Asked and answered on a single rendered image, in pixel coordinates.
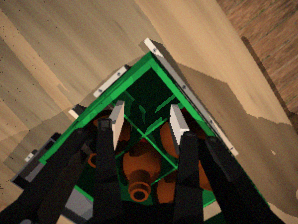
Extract grey rectangular tray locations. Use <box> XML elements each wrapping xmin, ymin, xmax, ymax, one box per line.
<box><xmin>11</xmin><ymin>133</ymin><xmax>93</xmax><ymax>224</ymax></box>

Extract green bottle crate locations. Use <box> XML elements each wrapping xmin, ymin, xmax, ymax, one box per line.
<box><xmin>39</xmin><ymin>51</ymin><xmax>221</xmax><ymax>205</ymax></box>

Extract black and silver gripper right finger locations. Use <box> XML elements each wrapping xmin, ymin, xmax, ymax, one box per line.
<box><xmin>169</xmin><ymin>104</ymin><xmax>285</xmax><ymax>224</ymax></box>

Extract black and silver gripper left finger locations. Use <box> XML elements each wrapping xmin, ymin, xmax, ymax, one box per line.
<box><xmin>0</xmin><ymin>100</ymin><xmax>125</xmax><ymax>224</ymax></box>

